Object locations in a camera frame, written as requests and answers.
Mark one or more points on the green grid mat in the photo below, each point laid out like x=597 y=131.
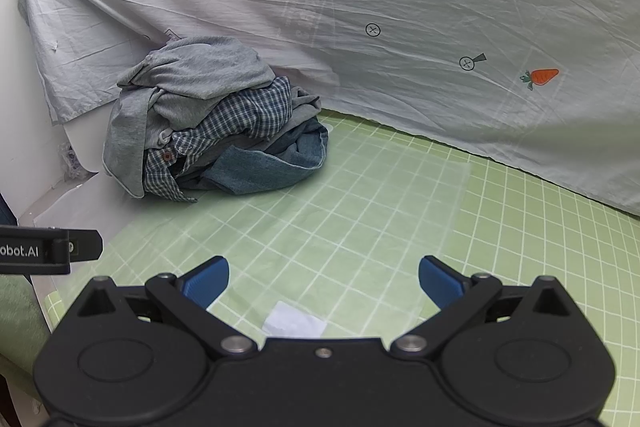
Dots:
x=345 y=245

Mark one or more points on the grey printed bed sheet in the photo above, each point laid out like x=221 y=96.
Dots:
x=547 y=86

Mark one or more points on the blue plaid shirt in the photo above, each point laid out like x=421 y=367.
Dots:
x=254 y=114

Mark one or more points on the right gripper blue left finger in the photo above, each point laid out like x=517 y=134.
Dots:
x=182 y=302

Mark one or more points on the white paper label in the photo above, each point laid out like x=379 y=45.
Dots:
x=285 y=321

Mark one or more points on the blue denim jeans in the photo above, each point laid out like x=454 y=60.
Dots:
x=292 y=158

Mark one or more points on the grey sweatpants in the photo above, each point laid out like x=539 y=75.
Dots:
x=173 y=89

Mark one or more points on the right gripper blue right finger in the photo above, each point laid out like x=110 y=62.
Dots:
x=461 y=301

